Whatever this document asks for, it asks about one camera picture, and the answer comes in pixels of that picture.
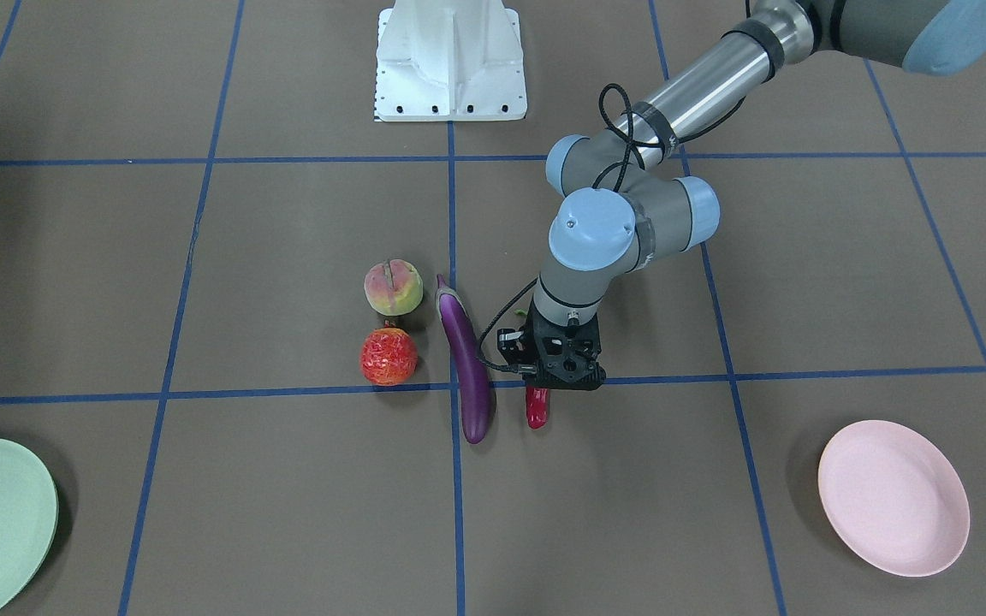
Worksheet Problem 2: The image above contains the red orange pomegranate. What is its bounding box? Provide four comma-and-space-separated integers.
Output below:
359, 327, 419, 387

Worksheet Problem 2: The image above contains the peach with brown stem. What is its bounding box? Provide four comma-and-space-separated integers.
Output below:
363, 258, 424, 317

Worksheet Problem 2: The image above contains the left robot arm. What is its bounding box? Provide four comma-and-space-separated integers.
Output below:
496, 1, 986, 390

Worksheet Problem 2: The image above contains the purple eggplant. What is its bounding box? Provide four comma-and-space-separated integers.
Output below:
435, 274, 496, 444

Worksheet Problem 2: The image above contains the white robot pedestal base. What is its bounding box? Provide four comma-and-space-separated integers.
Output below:
373, 1, 528, 122

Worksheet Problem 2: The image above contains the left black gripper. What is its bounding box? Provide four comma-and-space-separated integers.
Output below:
496, 312, 607, 391

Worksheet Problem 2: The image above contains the pink plate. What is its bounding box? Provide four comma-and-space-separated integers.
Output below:
817, 418, 971, 578

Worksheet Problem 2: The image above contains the red chili pepper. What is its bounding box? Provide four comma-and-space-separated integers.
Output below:
526, 383, 550, 430

